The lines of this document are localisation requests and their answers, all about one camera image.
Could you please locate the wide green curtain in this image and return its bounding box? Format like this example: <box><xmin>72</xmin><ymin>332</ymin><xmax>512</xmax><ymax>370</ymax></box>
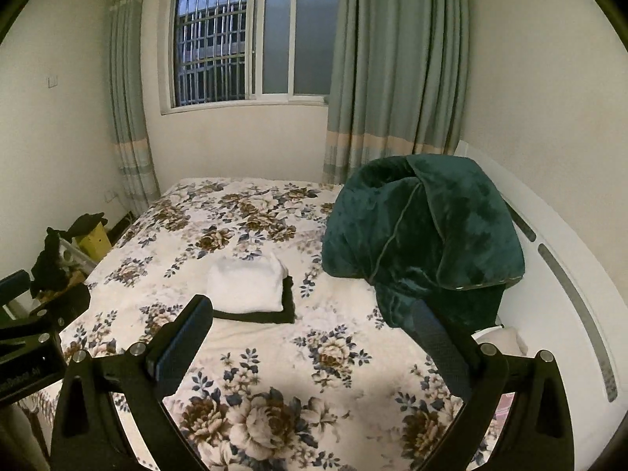
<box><xmin>321</xmin><ymin>0</ymin><xmax>472</xmax><ymax>184</ymax></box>

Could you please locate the black hanging garment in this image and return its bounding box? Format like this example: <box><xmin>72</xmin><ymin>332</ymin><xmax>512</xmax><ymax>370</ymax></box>
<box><xmin>30</xmin><ymin>226</ymin><xmax>74</xmax><ymax>301</ymax></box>

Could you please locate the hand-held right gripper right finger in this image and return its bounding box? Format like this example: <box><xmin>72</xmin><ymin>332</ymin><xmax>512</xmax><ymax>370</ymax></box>
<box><xmin>411</xmin><ymin>299</ymin><xmax>576</xmax><ymax>471</ymax></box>

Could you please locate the white headboard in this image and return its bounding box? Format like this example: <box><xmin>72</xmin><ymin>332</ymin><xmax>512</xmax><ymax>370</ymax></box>
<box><xmin>454</xmin><ymin>140</ymin><xmax>628</xmax><ymax>471</ymax></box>

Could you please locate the white knit sweater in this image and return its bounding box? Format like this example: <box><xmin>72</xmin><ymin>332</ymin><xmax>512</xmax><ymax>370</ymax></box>
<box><xmin>206</xmin><ymin>251</ymin><xmax>290</xmax><ymax>314</ymax></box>

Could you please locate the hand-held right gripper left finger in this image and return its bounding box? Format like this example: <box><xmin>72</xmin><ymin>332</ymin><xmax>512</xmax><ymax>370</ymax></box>
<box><xmin>49</xmin><ymin>294</ymin><xmax>214</xmax><ymax>471</ymax></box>

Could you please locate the beige folded garment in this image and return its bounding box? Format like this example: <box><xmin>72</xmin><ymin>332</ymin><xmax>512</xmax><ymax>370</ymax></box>
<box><xmin>473</xmin><ymin>326</ymin><xmax>529</xmax><ymax>360</ymax></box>

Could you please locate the floral bedspread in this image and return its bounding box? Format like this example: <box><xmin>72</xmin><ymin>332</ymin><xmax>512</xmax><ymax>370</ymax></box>
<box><xmin>17</xmin><ymin>179</ymin><xmax>516</xmax><ymax>471</ymax></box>

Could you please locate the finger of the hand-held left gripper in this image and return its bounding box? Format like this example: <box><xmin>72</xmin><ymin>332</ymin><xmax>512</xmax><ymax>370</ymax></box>
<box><xmin>0</xmin><ymin>270</ymin><xmax>31</xmax><ymax>316</ymax></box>
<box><xmin>0</xmin><ymin>282</ymin><xmax>92</xmax><ymax>341</ymax></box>

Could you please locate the dark green plush blanket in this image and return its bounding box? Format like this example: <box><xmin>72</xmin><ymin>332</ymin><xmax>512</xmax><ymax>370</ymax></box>
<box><xmin>321</xmin><ymin>153</ymin><xmax>526</xmax><ymax>335</ymax></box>

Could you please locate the white rack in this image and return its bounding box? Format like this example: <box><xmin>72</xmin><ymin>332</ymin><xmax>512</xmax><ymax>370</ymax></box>
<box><xmin>59</xmin><ymin>238</ymin><xmax>94</xmax><ymax>276</ymax></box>

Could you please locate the barred window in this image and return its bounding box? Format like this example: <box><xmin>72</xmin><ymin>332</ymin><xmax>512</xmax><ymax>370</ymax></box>
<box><xmin>169</xmin><ymin>0</ymin><xmax>341</xmax><ymax>109</ymax></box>

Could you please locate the black folded garment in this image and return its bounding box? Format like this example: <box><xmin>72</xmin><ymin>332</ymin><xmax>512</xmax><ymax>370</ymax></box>
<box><xmin>212</xmin><ymin>275</ymin><xmax>296</xmax><ymax>325</ymax></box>

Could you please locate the pink floral sheet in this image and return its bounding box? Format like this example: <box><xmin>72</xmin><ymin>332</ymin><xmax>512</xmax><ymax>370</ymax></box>
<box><xmin>491</xmin><ymin>392</ymin><xmax>517</xmax><ymax>435</ymax></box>

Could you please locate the small black cloth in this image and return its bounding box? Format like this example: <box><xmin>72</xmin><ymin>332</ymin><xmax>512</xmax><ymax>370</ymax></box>
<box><xmin>66</xmin><ymin>212</ymin><xmax>106</xmax><ymax>239</ymax></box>

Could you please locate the narrow green curtain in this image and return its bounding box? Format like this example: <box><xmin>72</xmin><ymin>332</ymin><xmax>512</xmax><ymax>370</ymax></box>
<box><xmin>108</xmin><ymin>0</ymin><xmax>162</xmax><ymax>202</ymax></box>

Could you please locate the yellow box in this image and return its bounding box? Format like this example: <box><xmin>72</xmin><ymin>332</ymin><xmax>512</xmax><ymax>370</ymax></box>
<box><xmin>73</xmin><ymin>221</ymin><xmax>113</xmax><ymax>262</ymax></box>

